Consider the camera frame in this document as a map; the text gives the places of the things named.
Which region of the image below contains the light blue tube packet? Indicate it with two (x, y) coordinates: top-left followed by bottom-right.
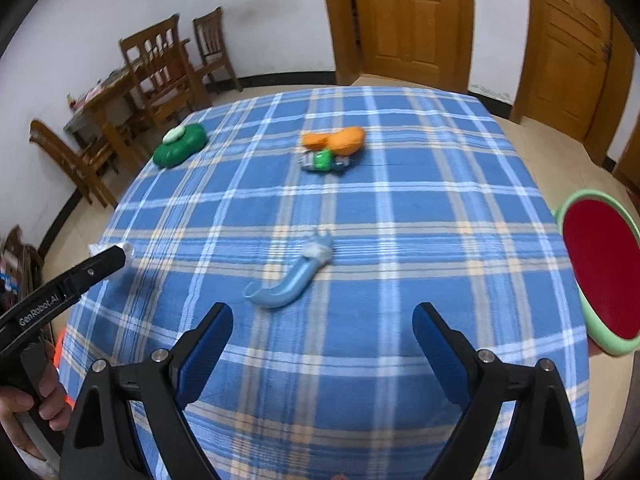
(244, 227), (334, 310)

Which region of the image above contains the wooden door without latch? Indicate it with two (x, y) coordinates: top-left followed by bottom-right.
(318, 0), (475, 95)

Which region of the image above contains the blue plaid tablecloth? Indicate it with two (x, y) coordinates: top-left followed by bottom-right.
(65, 86), (591, 480)

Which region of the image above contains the orange carrot toy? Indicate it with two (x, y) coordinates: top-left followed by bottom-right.
(301, 126), (366, 157)

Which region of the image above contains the wooden slat chair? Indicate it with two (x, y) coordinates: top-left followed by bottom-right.
(29, 119), (118, 209)

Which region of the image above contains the green and white small packet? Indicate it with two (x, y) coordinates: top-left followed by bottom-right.
(299, 149), (351, 176)

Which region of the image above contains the person's left hand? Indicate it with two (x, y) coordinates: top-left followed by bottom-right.
(0, 355), (73, 461)

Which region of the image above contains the green snack packet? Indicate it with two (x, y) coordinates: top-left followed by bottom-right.
(152, 124), (208, 169)

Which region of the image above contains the large wooden chair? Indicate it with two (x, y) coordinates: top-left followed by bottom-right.
(119, 14), (213, 128)

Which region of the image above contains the wooden door with latch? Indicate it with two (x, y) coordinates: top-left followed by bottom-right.
(510, 0), (636, 166)

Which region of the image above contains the small wooden chair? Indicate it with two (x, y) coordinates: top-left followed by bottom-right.
(192, 6), (244, 93)

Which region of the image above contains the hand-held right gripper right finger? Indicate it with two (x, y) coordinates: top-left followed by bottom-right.
(411, 301), (585, 480)

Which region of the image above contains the red bin with green rim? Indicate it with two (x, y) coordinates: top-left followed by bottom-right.
(554, 189), (640, 358)

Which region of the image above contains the wooden dining table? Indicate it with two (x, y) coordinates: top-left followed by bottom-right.
(64, 67), (151, 161)

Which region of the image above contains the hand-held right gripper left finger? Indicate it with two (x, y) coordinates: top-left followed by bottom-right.
(60, 301), (235, 480)

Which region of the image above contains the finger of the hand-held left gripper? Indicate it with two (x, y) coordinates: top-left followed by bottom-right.
(60, 246), (127, 303)

